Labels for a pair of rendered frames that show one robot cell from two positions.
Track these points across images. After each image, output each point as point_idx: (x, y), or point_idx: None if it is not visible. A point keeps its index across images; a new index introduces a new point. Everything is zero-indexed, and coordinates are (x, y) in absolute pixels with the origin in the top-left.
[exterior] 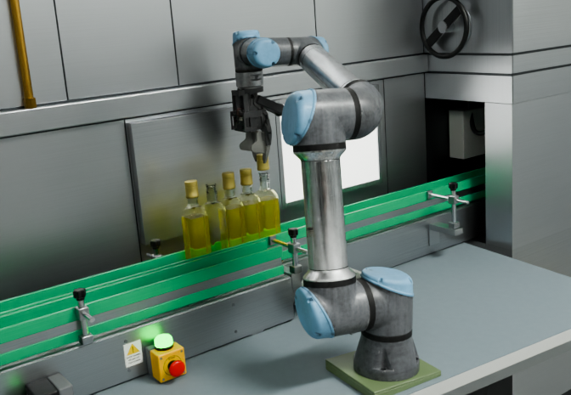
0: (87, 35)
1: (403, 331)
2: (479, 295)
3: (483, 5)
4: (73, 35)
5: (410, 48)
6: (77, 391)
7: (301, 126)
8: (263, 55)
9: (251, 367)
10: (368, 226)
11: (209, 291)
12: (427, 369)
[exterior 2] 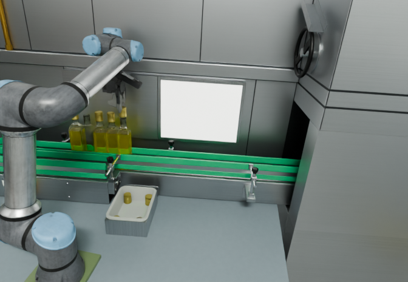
0: (40, 16)
1: (46, 267)
2: (209, 254)
3: (328, 41)
4: (32, 14)
5: (287, 63)
6: None
7: None
8: (87, 47)
9: None
10: (193, 170)
11: (55, 172)
12: None
